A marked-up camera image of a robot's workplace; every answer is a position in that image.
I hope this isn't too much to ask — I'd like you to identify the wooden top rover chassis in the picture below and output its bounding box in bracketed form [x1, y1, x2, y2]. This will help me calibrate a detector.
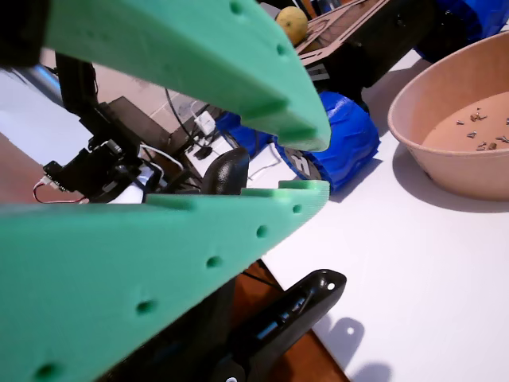
[293, 0, 438, 88]

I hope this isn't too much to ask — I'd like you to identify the brown paper bowl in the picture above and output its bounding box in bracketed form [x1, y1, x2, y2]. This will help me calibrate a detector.
[387, 30, 509, 202]

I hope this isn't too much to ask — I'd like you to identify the white charger plug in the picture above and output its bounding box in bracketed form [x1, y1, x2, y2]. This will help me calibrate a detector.
[194, 111, 218, 138]

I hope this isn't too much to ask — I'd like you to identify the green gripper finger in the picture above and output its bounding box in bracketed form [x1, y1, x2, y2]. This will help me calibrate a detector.
[0, 180, 331, 382]
[41, 0, 332, 154]

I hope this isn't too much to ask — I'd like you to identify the black electronics box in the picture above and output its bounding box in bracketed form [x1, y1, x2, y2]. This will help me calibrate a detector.
[101, 95, 192, 154]

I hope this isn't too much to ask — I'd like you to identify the blue ribbed rover wheel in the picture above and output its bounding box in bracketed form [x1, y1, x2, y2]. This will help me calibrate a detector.
[216, 110, 275, 156]
[413, 0, 509, 64]
[272, 90, 381, 195]

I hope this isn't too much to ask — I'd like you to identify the yellow lemon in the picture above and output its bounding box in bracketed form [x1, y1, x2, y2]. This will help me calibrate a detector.
[275, 6, 309, 45]

